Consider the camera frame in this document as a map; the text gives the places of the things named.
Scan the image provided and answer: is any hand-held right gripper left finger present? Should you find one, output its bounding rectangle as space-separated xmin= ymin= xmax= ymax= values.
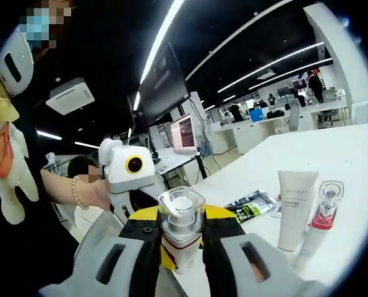
xmin=38 ymin=206 xmax=163 ymax=297

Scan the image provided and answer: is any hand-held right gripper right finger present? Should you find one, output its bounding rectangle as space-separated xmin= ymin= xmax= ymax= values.
xmin=202 ymin=204 xmax=327 ymax=297

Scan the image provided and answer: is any small red-label skincare bottle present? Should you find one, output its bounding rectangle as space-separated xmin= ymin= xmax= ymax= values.
xmin=156 ymin=186 xmax=207 ymax=275

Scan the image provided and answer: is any black green skincare sachet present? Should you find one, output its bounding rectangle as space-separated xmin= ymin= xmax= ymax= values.
xmin=223 ymin=189 xmax=278 ymax=225

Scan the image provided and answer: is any white blue skincare sachet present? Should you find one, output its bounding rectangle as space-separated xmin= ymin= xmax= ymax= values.
xmin=270 ymin=202 xmax=285 ymax=220

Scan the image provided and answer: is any white skincare tube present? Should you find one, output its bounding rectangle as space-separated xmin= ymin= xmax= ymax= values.
xmin=276 ymin=170 xmax=320 ymax=252

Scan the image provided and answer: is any tall red-banded skincare bottle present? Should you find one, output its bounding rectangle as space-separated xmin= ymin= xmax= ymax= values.
xmin=291 ymin=179 xmax=346 ymax=270

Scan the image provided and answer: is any person's left hand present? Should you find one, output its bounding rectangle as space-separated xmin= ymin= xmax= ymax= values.
xmin=88 ymin=179 xmax=112 ymax=212

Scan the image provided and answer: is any white monitor desk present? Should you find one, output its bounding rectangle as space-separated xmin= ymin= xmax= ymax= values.
xmin=152 ymin=147 xmax=208 ymax=181

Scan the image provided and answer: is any pink-screen monitor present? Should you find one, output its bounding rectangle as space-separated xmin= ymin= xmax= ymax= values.
xmin=169 ymin=113 xmax=197 ymax=153

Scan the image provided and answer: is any ceiling air conditioner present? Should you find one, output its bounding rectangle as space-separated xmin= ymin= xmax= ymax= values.
xmin=45 ymin=78 xmax=96 ymax=116

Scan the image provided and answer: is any large black screen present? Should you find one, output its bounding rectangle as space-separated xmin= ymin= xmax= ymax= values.
xmin=137 ymin=41 xmax=192 ymax=126

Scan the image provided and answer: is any white plush toy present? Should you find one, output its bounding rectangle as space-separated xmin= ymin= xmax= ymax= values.
xmin=0 ymin=79 xmax=40 ymax=225

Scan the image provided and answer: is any white office desk row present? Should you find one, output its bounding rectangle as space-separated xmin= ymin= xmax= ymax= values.
xmin=213 ymin=101 xmax=348 ymax=155

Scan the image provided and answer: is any blue box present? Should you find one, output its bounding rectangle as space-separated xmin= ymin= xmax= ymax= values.
xmin=249 ymin=108 xmax=267 ymax=123

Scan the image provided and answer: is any long ceiling light strip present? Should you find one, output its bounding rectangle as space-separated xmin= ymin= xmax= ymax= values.
xmin=139 ymin=0 xmax=185 ymax=85

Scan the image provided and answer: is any white chest device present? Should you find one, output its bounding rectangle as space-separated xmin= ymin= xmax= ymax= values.
xmin=0 ymin=30 xmax=36 ymax=98

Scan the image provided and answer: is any white-framed chair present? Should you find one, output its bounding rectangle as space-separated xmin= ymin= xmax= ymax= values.
xmin=353 ymin=100 xmax=368 ymax=125

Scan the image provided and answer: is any white column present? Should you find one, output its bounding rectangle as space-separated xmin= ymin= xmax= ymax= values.
xmin=303 ymin=3 xmax=362 ymax=125

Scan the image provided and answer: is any beaded bracelet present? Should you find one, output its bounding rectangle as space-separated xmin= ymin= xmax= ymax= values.
xmin=71 ymin=175 xmax=89 ymax=211

